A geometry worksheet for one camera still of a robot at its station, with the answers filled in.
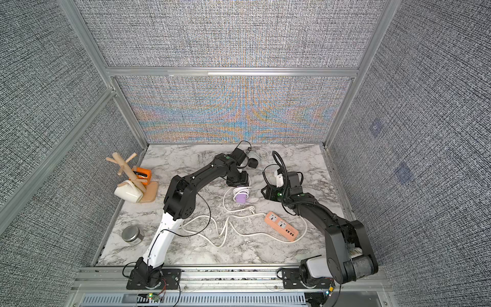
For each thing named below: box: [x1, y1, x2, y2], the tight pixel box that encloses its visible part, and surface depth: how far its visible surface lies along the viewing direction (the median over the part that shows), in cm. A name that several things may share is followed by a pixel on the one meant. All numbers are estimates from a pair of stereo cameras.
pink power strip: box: [264, 211, 300, 242], surface depth 86 cm
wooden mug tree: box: [105, 152, 159, 203], surface depth 94 cm
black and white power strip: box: [246, 150, 260, 169], surface depth 106 cm
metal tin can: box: [121, 225, 145, 245], surface depth 82 cm
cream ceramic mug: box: [114, 179, 144, 203], surface depth 90 cm
